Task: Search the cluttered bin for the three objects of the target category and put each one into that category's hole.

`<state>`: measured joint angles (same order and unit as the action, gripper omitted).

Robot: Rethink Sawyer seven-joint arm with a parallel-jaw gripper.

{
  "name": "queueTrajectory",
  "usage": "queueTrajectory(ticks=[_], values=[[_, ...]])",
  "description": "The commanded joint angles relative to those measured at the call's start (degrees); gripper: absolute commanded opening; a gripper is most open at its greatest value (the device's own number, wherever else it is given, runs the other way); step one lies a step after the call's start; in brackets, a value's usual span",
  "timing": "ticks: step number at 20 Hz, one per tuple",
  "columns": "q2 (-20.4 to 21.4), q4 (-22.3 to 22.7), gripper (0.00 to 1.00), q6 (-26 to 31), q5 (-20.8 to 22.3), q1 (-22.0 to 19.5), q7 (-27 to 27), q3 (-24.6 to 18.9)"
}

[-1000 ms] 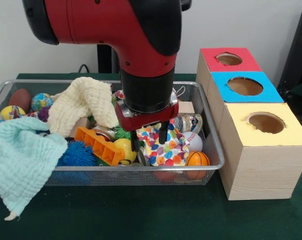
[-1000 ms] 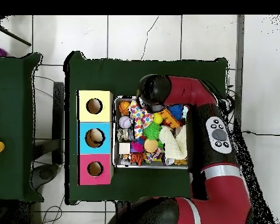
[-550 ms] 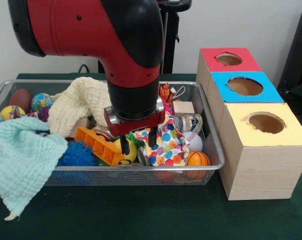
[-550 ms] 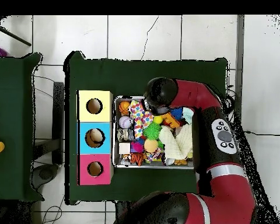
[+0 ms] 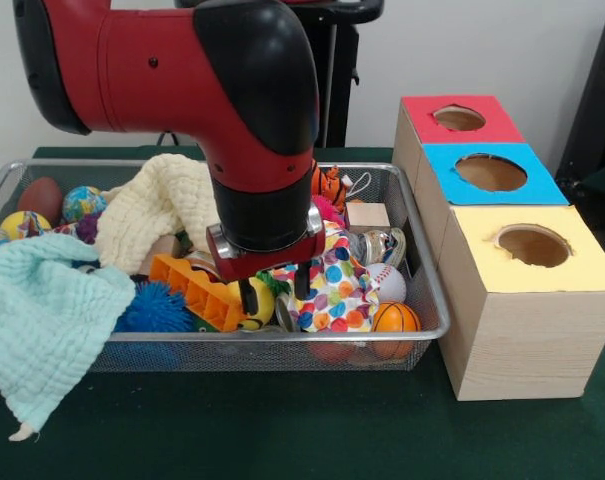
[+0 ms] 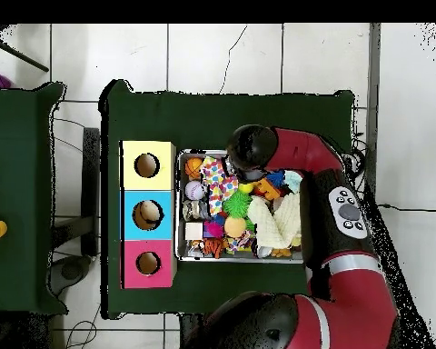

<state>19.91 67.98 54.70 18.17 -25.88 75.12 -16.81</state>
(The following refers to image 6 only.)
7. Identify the polka dot paper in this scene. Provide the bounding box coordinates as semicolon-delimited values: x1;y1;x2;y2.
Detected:
199;155;240;216

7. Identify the clear mesh bin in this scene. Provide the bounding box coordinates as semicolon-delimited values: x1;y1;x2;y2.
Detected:
175;148;357;264

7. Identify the green spiky ball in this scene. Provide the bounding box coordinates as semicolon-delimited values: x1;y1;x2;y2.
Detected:
222;189;253;219

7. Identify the white baseball toy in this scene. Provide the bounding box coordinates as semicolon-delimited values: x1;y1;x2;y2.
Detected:
183;180;207;202

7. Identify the orange basketball toy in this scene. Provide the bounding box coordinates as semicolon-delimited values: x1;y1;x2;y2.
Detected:
183;156;204;182

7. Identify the orange toy brick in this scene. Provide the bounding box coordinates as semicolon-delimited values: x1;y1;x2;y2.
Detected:
253;176;282;201

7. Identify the tiger plush toy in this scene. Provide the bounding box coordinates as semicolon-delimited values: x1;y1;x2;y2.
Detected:
202;237;225;260

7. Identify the blue spiky ball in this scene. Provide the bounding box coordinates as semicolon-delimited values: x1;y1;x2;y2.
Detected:
264;169;286;188

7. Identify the cream waffle cloth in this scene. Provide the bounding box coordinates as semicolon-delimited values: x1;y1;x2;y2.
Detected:
246;192;302;250

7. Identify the mint green cloth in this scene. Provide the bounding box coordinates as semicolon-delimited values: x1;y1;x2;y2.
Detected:
283;169;304;194

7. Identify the dark green table cloth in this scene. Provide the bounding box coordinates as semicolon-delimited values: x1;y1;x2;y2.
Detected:
99;78;357;320

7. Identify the black floor stand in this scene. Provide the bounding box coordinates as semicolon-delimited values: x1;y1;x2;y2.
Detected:
50;126;101;295

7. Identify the side table green cloth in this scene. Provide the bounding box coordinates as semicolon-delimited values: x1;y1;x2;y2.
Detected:
0;82;68;315

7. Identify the black tripod leg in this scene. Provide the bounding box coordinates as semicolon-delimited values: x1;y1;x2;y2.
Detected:
0;24;50;73

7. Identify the black floor cable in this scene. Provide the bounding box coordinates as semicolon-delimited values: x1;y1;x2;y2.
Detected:
375;203;436;213

